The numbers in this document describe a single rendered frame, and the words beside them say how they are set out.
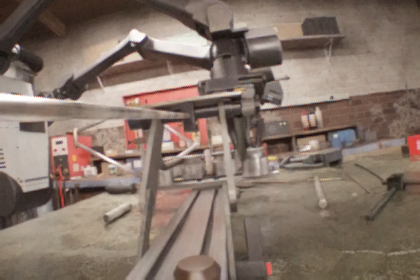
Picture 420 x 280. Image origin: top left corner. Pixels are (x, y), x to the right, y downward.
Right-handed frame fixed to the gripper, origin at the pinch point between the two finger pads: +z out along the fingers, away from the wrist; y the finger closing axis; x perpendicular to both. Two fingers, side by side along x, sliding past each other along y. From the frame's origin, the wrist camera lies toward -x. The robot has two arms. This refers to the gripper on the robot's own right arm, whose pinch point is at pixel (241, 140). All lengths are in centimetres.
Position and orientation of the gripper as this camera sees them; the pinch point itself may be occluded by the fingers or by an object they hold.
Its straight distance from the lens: 35.2
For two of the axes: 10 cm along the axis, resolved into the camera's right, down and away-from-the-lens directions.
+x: -1.4, -5.6, -8.2
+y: -9.9, 1.3, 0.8
